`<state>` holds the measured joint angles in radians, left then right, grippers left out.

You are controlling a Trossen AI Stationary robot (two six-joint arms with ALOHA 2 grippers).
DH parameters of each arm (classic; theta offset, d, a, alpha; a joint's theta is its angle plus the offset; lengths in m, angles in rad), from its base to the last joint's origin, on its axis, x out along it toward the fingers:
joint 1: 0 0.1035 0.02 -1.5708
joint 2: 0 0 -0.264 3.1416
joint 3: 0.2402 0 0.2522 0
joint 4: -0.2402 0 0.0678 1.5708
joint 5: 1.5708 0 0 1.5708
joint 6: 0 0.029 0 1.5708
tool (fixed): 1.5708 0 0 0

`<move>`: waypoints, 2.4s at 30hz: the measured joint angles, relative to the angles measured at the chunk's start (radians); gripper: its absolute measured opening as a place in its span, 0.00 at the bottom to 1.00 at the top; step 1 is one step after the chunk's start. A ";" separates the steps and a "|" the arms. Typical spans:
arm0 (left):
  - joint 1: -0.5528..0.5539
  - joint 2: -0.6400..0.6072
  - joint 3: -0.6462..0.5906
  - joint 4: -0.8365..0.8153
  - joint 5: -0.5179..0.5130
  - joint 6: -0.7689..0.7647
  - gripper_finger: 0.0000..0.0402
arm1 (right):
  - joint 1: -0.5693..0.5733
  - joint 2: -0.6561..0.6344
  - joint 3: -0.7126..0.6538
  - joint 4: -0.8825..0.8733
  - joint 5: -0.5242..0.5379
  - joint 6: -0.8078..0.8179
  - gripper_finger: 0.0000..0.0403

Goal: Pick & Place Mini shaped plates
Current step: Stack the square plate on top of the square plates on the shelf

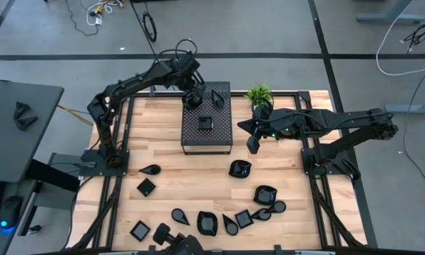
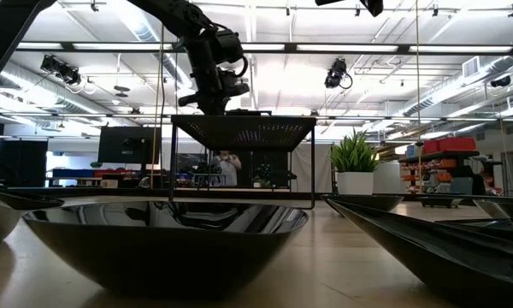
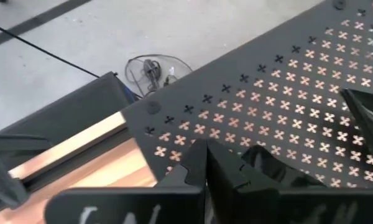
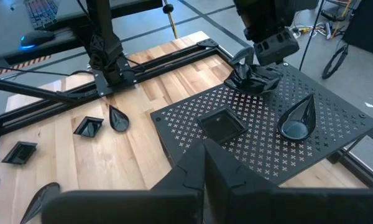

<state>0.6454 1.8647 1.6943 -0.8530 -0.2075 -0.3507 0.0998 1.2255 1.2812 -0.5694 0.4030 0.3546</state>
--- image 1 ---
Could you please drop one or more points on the black desk leg base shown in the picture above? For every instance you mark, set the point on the black desk leg base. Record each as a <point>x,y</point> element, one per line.
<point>56,184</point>

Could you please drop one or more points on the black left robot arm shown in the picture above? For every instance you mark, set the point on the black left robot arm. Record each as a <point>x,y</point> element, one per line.
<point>134,83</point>

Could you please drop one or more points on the grey desk foot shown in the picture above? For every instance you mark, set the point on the grey desk foot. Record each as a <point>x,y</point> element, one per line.
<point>389,17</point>
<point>411,108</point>

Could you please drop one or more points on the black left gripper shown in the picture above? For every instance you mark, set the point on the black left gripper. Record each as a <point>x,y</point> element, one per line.
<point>193,83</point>

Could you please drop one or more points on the green plant in white pot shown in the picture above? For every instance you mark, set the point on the green plant in white pot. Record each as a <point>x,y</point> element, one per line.
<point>258,91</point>

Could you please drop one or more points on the black teardrop mini plate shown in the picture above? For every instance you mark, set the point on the black teardrop mini plate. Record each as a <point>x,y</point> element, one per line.
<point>218,102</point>
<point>178,215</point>
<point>279,206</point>
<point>231,227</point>
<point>153,170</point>
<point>263,214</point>

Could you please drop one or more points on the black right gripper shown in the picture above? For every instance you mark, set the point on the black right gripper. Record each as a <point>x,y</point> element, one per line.
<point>285,124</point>

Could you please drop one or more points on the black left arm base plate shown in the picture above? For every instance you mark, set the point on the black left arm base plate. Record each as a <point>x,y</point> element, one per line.
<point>90,170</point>

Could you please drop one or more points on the black leaf-shaped mini plate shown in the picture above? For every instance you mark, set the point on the black leaf-shaped mini plate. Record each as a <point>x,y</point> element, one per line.
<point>265,195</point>
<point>193,106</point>
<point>239,169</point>
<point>207,224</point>

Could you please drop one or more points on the dark grey desk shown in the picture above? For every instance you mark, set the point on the dark grey desk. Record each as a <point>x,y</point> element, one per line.
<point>7,148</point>

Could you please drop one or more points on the black computer mouse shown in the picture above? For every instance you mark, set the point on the black computer mouse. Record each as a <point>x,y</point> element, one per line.
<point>10,210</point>

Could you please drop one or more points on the black angular plastic part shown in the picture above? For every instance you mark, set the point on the black angular plastic part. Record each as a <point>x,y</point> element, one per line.
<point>25,123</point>
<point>20,109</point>

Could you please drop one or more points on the black perforated metal shelf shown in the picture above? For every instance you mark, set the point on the black perforated metal shelf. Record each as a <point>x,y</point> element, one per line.
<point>216,138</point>

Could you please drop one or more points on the black square mini plate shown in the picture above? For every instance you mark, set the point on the black square mini plate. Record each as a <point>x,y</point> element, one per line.
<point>140,231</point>
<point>244,219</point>
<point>146,187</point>
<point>205,123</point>

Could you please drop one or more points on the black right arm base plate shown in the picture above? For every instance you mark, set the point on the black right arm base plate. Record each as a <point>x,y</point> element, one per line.
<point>307,170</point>

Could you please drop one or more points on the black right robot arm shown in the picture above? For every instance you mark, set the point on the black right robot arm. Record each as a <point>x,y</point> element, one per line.
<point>340,118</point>

